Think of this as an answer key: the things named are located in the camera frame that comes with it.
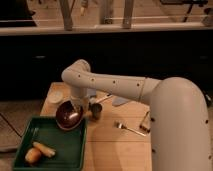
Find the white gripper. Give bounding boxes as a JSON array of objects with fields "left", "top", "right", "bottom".
[{"left": 70, "top": 86, "right": 89, "bottom": 113}]

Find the dark red bowl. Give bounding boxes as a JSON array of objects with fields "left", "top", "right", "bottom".
[{"left": 55, "top": 101, "right": 83, "bottom": 131}]

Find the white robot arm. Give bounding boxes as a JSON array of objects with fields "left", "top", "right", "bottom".
[{"left": 61, "top": 59, "right": 213, "bottom": 171}]

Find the green plastic tray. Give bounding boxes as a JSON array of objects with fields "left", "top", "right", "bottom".
[{"left": 12, "top": 116, "right": 87, "bottom": 171}]

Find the grey blue sponge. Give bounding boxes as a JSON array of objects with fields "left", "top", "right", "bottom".
[{"left": 87, "top": 89, "right": 97, "bottom": 98}]

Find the metal measuring cup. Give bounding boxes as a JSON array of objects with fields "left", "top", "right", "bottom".
[{"left": 89, "top": 94, "right": 112, "bottom": 120}]

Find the white small bowl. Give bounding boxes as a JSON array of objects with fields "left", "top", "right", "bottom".
[{"left": 47, "top": 91, "right": 63, "bottom": 104}]

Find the light blue cloth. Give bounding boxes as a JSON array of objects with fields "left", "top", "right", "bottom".
[{"left": 112, "top": 97, "right": 129, "bottom": 107}]

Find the silver fork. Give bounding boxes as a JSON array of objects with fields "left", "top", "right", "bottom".
[{"left": 114, "top": 121, "right": 146, "bottom": 137}]

